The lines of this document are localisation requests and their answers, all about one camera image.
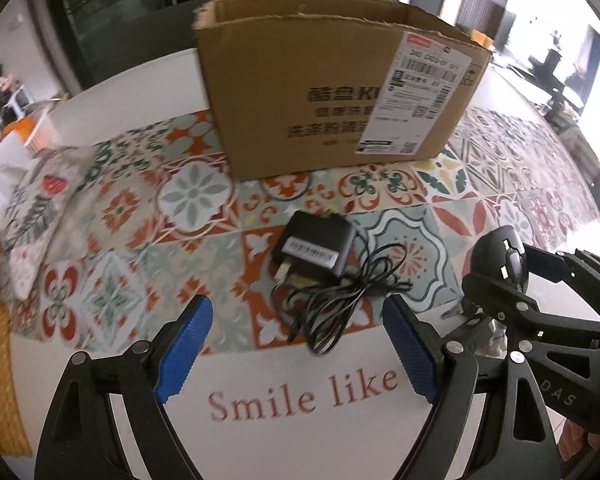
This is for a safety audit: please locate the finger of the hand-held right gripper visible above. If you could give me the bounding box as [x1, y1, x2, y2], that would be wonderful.
[524, 242, 600, 311]
[461, 272, 600, 342]

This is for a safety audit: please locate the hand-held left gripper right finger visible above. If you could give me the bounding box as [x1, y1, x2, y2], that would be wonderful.
[381, 294, 566, 480]

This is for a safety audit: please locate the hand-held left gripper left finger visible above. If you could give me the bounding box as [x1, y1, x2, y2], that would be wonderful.
[34, 294, 215, 480]

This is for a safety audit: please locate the black computer mouse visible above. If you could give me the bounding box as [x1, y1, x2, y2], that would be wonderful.
[469, 227, 531, 293]

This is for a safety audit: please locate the black power adapter with cable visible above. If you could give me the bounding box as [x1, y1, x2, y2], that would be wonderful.
[270, 210, 413, 356]

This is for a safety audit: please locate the brown cardboard box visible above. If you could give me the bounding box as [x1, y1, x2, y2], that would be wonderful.
[192, 0, 493, 181]

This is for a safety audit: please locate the person's right hand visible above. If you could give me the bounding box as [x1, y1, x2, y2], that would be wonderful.
[562, 410, 600, 466]

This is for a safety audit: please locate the patterned tile-print table runner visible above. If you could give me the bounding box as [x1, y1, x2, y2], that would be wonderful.
[0, 105, 600, 356]

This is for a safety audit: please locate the chair with patterned cushion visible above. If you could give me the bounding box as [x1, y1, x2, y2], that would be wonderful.
[550, 105, 600, 176]

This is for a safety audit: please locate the yellow woven box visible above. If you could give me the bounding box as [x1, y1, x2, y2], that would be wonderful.
[0, 295, 33, 458]

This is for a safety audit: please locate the leaf-print fabric tissue cover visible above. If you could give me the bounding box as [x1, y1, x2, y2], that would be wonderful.
[0, 137, 98, 306]

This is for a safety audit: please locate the white fruit basket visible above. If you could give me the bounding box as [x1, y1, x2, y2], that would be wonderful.
[10, 105, 63, 153]

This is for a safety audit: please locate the white shoe rack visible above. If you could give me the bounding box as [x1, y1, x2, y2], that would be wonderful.
[0, 60, 36, 126]

